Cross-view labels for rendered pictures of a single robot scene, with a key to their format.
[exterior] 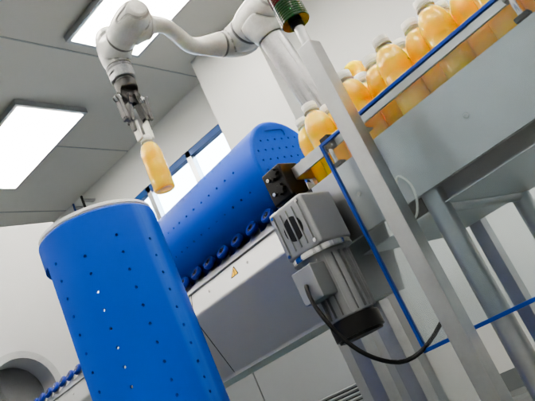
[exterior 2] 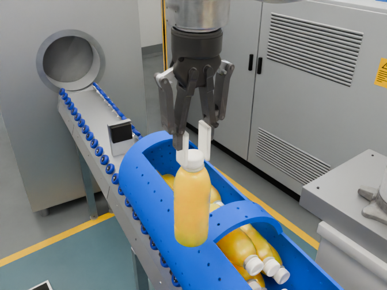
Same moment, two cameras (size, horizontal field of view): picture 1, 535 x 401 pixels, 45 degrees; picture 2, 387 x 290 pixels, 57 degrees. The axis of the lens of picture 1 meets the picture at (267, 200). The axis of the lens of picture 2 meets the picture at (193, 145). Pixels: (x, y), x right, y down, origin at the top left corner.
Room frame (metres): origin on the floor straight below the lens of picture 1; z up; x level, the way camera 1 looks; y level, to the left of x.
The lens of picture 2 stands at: (1.45, 0.10, 1.79)
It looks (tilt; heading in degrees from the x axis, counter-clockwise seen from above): 32 degrees down; 20
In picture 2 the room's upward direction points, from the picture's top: straight up
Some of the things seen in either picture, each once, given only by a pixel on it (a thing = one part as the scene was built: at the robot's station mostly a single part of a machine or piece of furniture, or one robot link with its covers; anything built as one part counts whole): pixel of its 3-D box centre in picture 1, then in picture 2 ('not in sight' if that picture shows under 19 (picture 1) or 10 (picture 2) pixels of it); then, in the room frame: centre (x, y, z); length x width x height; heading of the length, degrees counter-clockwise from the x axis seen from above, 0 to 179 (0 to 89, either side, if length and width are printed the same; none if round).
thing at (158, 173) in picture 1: (155, 165); (192, 201); (1.95, 0.28, 1.34); 0.07 x 0.07 x 0.19
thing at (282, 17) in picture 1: (291, 13); not in sight; (1.21, -0.21, 1.18); 0.06 x 0.06 x 0.05
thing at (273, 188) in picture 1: (287, 186); not in sight; (1.55, -0.06, 0.95); 0.10 x 0.07 x 0.10; 139
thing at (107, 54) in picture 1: (113, 47); not in sight; (1.93, 0.26, 1.81); 0.13 x 0.11 x 0.16; 40
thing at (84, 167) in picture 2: not in sight; (87, 183); (3.01, 1.42, 0.31); 0.06 x 0.06 x 0.63; 49
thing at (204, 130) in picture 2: (148, 131); (204, 140); (1.96, 0.27, 1.47); 0.03 x 0.01 x 0.07; 51
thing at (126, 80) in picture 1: (128, 92); (196, 56); (1.95, 0.27, 1.63); 0.08 x 0.07 x 0.09; 141
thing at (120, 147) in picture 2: not in sight; (121, 138); (2.60, 0.85, 1.00); 0.10 x 0.04 x 0.15; 139
